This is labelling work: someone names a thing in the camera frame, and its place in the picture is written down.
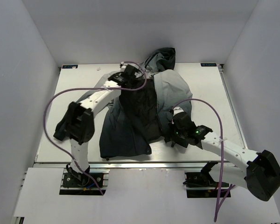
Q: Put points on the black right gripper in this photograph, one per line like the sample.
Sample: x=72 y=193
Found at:
x=174 y=137

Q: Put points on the grey black gradient jacket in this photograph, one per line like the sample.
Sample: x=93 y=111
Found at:
x=137 y=118

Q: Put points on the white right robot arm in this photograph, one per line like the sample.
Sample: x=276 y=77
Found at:
x=258 y=172

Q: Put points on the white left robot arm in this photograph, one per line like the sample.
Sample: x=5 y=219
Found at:
x=78 y=122

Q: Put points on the blue left corner label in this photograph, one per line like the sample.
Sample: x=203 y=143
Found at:
x=75 y=66

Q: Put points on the blue corner label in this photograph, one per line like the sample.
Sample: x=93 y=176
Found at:
x=75 y=66
x=208 y=64

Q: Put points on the blue right corner label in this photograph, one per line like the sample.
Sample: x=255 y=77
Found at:
x=208 y=64

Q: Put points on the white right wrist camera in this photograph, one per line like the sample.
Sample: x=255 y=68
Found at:
x=177 y=110

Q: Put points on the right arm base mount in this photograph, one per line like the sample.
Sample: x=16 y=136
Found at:
x=201 y=184

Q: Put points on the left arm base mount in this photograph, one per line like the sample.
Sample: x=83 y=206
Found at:
x=74 y=183

